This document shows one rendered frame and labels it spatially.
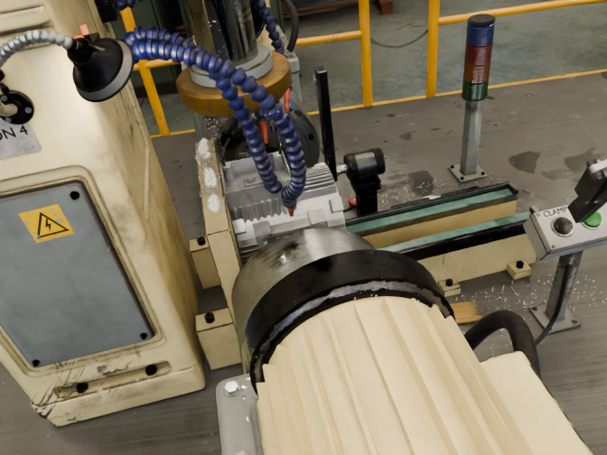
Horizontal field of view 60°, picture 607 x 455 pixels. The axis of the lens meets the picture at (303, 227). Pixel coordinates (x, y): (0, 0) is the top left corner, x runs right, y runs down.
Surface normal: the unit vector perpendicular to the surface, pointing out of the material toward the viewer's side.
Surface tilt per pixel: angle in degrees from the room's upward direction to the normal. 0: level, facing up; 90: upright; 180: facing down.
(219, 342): 90
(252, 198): 90
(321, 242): 10
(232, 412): 0
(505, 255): 90
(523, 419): 0
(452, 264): 90
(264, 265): 28
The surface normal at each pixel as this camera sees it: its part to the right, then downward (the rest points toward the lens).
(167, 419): -0.12, -0.77
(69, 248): 0.22, 0.60
